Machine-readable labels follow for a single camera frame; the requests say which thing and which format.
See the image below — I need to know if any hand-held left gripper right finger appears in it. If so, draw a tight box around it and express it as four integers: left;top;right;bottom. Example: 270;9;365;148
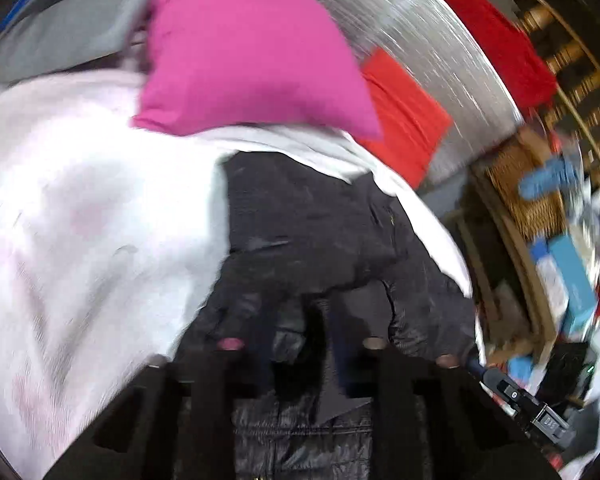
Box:
324;302;562;480

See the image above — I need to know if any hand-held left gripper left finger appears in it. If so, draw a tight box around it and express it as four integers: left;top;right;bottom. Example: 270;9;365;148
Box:
44;307;283;480

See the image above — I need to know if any black puffer jacket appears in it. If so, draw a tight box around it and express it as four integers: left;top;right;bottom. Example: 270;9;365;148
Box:
177;152;481;480

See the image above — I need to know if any blue cardboard box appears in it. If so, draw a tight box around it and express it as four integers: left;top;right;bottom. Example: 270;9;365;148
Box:
530;234;600;341

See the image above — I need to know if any white bed sheet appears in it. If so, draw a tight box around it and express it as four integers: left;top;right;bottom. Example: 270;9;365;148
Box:
0;69;476;480

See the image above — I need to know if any wicker basket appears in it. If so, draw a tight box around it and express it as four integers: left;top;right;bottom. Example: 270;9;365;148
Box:
472;130;588;243

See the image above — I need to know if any blue slipper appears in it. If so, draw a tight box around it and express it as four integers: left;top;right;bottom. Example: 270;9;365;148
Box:
519;156;581;200

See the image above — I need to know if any orange-red cushion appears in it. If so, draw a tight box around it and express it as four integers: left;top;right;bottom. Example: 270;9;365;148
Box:
352;47;453;188

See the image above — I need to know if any pink pillow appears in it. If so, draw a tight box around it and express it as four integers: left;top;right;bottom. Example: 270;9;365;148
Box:
131;0;384;140

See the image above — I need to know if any silver striped cushion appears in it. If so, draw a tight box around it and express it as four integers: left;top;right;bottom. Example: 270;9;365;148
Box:
300;0;523;186

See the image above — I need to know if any red cloth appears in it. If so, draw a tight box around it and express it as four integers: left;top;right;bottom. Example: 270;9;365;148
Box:
407;0;558;111

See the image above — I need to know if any wooden spindle railing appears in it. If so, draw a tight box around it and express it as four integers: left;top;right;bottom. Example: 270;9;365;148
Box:
472;0;600;196

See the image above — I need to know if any grey cloth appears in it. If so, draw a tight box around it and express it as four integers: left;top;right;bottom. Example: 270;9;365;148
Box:
0;0;191;88

